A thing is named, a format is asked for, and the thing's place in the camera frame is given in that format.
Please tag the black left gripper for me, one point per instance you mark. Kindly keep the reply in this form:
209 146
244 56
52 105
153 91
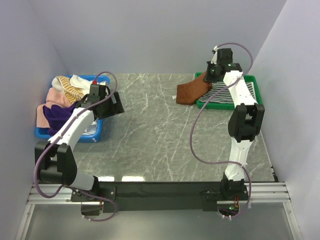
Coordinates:
116 108

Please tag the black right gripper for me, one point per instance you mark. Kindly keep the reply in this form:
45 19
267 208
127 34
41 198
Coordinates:
207 77

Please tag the brown towel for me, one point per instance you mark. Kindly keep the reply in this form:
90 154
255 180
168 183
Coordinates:
188 93

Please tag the cream yellow striped towel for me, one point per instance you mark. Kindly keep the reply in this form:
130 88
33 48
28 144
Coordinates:
62 84

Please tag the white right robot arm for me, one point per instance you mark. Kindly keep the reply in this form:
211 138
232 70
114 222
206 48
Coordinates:
244 124

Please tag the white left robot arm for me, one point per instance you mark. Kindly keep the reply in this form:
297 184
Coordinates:
54 159

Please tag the green plastic tray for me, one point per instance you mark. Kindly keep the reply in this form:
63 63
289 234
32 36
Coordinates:
224 101

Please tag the purple towel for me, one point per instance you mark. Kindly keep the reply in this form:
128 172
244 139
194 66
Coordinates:
57 116

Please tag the pink towel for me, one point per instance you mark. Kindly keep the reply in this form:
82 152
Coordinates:
54 97

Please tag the blue plastic bin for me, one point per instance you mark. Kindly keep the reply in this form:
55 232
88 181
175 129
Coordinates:
95 137

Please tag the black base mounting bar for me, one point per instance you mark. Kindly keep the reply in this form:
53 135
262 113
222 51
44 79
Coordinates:
162 196

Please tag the aluminium frame rail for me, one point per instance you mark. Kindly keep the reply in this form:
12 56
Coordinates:
269 217

